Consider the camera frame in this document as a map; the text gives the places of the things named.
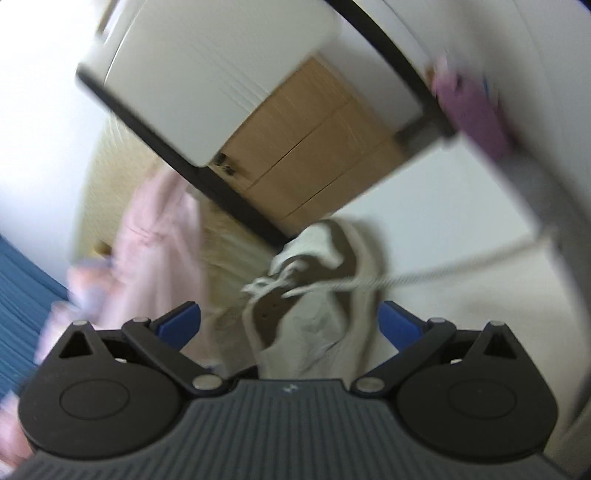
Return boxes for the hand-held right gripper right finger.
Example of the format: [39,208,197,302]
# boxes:
[352,301,523,398]

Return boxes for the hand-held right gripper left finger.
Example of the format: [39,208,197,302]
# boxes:
[55,301,230,398]

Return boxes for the white shoelace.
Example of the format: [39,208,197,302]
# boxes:
[241,231,555,301]

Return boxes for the white and brown sneaker shoe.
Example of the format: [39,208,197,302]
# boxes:
[215,219,386,380]

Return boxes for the pink blanket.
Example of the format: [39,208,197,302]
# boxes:
[99,168,218,365]

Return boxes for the pastel plush pillow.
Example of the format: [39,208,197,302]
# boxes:
[34,258,116,365]

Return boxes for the cream quilted headboard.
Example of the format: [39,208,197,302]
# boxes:
[74,115,158,259]

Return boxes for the blue curtain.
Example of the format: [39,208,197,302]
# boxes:
[0,235,70,398]

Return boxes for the black cabinet keys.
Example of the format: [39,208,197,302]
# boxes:
[212,154,236,178]

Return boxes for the wooden bedside drawer cabinet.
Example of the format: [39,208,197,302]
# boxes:
[208,58,409,222]

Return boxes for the pink cardboard box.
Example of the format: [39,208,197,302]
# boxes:
[427,51,513,160]

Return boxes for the white chair with black frame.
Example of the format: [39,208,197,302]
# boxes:
[76,0,583,416]

